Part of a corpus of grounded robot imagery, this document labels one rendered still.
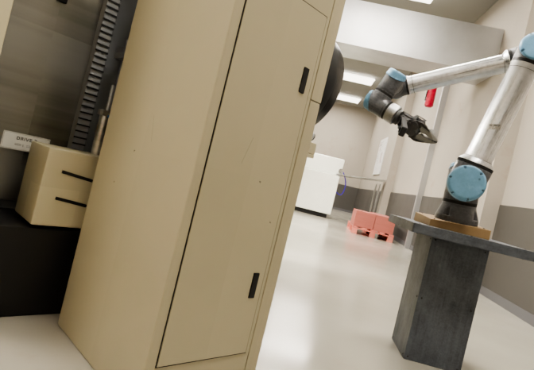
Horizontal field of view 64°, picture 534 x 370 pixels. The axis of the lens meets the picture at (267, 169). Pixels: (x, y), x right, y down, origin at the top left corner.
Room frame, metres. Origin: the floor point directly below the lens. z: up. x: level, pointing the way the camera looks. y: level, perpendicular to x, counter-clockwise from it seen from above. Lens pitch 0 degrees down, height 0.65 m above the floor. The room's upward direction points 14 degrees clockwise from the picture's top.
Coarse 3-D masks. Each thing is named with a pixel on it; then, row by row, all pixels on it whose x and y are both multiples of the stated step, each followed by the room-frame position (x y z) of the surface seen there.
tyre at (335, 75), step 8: (336, 48) 2.14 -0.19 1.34; (336, 56) 2.11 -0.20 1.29; (336, 64) 2.10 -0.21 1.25; (328, 72) 2.05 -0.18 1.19; (336, 72) 2.10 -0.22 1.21; (328, 80) 2.06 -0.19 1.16; (336, 80) 2.10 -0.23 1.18; (328, 88) 2.08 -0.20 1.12; (336, 88) 2.12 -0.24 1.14; (328, 96) 2.10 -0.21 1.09; (336, 96) 2.14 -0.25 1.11; (320, 104) 2.10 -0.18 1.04; (328, 104) 2.13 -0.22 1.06; (320, 112) 2.14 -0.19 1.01; (320, 120) 2.20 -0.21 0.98
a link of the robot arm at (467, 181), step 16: (528, 48) 1.71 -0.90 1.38; (512, 64) 1.77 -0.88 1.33; (528, 64) 1.72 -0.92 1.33; (512, 80) 1.74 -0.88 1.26; (528, 80) 1.73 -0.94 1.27; (496, 96) 1.78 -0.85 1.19; (512, 96) 1.74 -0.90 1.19; (496, 112) 1.76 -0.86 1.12; (512, 112) 1.75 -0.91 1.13; (480, 128) 1.80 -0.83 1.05; (496, 128) 1.76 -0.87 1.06; (480, 144) 1.78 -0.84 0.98; (496, 144) 1.77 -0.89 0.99; (464, 160) 1.80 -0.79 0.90; (480, 160) 1.77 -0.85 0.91; (448, 176) 1.81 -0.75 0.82; (464, 176) 1.77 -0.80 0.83; (480, 176) 1.74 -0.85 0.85; (464, 192) 1.77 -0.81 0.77; (480, 192) 1.75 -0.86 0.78
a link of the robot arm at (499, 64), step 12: (516, 48) 1.86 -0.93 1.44; (480, 60) 1.93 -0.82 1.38; (492, 60) 1.91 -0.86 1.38; (504, 60) 1.89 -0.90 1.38; (432, 72) 2.00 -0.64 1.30; (444, 72) 1.98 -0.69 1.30; (456, 72) 1.96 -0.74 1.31; (468, 72) 1.94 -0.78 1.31; (480, 72) 1.93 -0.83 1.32; (492, 72) 1.92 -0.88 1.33; (504, 72) 1.92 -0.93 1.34; (408, 84) 2.03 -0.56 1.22; (420, 84) 2.02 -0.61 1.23; (432, 84) 2.01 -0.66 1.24; (444, 84) 2.00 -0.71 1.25; (396, 96) 2.08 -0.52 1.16
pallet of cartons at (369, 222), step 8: (352, 216) 7.89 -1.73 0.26; (360, 216) 7.48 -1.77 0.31; (368, 216) 7.46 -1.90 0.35; (376, 216) 7.45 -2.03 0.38; (384, 216) 7.65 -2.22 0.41; (352, 224) 7.62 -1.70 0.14; (360, 224) 7.47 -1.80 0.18; (368, 224) 7.46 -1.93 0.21; (376, 224) 7.44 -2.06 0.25; (384, 224) 7.42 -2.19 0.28; (392, 224) 7.40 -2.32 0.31; (352, 232) 7.45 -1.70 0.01; (368, 232) 7.90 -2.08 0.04; (376, 232) 7.46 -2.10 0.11; (384, 232) 7.42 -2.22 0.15; (392, 232) 7.40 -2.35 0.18; (392, 240) 7.37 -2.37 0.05
